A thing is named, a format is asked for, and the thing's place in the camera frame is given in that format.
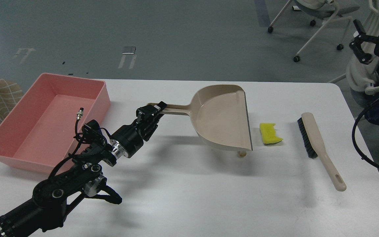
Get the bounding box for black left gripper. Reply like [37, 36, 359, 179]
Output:
[110, 101, 167, 158]

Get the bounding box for beige plastic dustpan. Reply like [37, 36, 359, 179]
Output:
[162, 84, 253, 153]

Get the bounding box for beige hand brush black bristles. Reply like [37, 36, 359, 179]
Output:
[297, 112, 347, 192]

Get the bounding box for yellow sponge piece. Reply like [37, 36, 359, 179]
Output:
[259, 123, 283, 145]

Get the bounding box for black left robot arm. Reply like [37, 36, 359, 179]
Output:
[0, 101, 167, 237]

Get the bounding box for pink plastic bin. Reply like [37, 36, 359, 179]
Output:
[0, 73, 110, 174]

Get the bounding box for grey office chair white legs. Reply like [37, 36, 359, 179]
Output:
[267, 0, 360, 63]

